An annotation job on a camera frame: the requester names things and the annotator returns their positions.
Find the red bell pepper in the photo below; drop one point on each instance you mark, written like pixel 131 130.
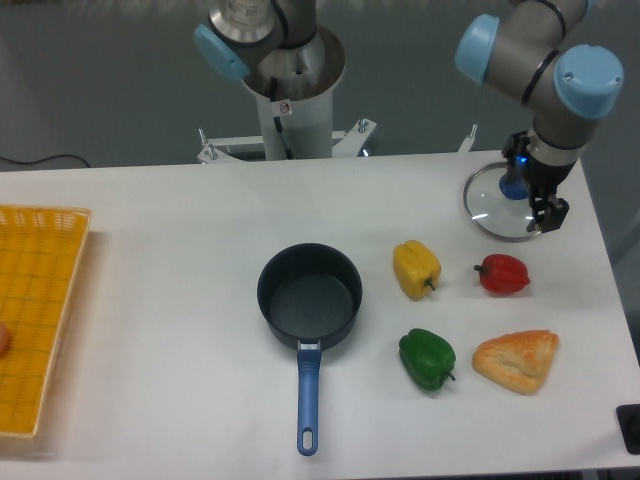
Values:
pixel 502 274

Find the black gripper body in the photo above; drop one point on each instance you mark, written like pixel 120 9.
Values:
pixel 541 165

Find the triangle bread pastry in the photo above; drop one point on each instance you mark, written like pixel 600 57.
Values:
pixel 519 362

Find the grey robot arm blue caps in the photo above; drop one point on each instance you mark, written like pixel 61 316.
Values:
pixel 568 92

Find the glass pot lid blue knob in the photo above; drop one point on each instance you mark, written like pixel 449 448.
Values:
pixel 493 213

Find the black device at table edge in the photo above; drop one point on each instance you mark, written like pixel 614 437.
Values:
pixel 629 422

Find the dark saucepan blue handle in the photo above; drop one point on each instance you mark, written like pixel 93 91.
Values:
pixel 310 295

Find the yellow bell pepper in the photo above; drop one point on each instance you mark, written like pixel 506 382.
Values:
pixel 416 268

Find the white metal base frame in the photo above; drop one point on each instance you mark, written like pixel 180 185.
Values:
pixel 345 144

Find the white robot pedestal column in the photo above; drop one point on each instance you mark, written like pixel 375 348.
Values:
pixel 293 89

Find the green bell pepper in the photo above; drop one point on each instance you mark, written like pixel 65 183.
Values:
pixel 428 359

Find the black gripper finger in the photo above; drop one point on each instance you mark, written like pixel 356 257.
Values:
pixel 548 213
pixel 512 180

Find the yellow woven basket tray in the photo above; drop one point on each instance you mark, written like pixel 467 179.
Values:
pixel 41 250

